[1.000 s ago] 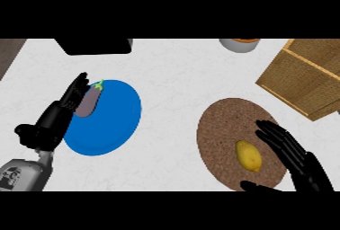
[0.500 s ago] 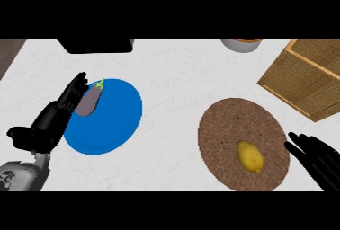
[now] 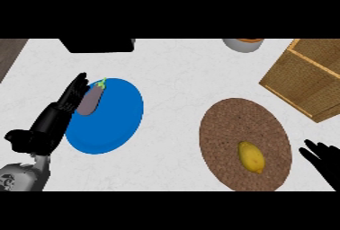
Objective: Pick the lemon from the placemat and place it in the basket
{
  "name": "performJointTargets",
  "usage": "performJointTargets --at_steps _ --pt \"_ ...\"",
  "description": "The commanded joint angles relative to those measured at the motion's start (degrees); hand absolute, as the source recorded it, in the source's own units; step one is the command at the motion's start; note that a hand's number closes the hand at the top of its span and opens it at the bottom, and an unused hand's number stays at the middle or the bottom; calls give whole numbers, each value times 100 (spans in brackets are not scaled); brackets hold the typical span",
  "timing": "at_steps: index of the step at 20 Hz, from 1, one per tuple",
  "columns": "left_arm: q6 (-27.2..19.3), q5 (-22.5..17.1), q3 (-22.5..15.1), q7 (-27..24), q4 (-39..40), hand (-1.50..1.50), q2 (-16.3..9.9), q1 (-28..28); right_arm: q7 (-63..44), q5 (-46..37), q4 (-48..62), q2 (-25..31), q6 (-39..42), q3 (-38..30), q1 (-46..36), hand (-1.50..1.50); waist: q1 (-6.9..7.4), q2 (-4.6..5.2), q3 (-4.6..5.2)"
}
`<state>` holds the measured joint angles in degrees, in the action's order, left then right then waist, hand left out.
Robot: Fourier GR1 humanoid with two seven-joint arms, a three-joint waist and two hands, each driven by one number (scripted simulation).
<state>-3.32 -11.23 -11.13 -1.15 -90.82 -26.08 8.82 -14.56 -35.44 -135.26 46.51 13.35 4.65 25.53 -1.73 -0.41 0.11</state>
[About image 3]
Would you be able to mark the black appliance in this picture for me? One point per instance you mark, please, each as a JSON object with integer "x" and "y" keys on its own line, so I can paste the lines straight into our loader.
{"x": 99, "y": 45}

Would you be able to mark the brown wooden panel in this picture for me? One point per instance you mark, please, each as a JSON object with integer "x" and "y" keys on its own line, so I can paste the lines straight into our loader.
{"x": 8, "y": 54}

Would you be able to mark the brown wicker basket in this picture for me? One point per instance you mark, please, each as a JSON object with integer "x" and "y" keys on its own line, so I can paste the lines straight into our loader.
{"x": 305, "y": 77}

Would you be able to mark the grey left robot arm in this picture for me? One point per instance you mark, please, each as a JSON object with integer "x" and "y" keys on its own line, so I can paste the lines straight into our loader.
{"x": 23, "y": 176}

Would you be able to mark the yellow lemon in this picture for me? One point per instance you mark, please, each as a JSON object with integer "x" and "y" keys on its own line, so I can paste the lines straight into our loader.
{"x": 252, "y": 157}

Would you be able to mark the grey bowl with orange rim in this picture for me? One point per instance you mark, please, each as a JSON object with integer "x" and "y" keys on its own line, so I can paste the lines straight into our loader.
{"x": 243, "y": 45}

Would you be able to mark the brown round woven placemat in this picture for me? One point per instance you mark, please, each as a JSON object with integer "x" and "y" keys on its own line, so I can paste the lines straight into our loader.
{"x": 241, "y": 131}

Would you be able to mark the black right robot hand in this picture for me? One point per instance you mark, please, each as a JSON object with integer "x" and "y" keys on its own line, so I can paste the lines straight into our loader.
{"x": 326, "y": 163}

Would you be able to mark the blue round plate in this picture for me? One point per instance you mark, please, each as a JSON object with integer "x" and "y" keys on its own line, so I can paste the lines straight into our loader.
{"x": 111, "y": 119}

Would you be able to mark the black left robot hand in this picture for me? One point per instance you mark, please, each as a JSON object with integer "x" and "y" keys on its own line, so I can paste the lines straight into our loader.
{"x": 46, "y": 125}

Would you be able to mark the purple eggplant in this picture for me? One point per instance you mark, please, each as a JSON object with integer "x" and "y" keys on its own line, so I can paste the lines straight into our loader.
{"x": 89, "y": 100}

